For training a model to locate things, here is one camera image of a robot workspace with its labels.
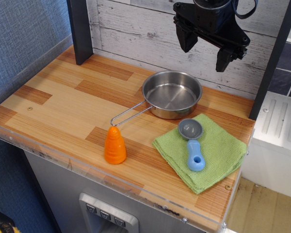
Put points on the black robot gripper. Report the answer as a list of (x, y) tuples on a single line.
[(215, 22)]

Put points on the blue and grey scoop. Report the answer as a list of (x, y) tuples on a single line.
[(191, 130)]

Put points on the stainless steel saucepan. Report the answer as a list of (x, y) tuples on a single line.
[(168, 95)]

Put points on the green folded cloth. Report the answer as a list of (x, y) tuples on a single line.
[(223, 154)]

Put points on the white ribbed appliance top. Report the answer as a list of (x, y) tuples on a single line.
[(273, 124)]

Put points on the orange plastic carrot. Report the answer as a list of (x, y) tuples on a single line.
[(114, 148)]

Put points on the clear acrylic table edge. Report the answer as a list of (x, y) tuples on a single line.
[(144, 185)]

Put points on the silver dispenser button panel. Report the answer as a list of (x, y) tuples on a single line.
[(101, 217)]

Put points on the yellow black object corner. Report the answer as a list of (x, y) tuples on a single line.
[(6, 227)]

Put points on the dark grey right post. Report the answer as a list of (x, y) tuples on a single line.
[(274, 58)]

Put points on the dark grey post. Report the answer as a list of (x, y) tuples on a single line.
[(80, 29), (274, 58)]

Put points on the dark grey left post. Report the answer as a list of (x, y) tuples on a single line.
[(80, 29)]

